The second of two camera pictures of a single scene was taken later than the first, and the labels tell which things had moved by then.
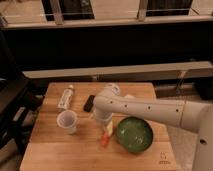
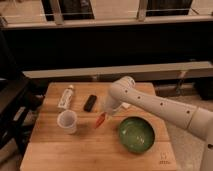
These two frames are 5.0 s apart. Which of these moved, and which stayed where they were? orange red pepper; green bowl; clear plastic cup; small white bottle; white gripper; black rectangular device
Moved: orange red pepper; white gripper
Stayed: green bowl; clear plastic cup; black rectangular device; small white bottle
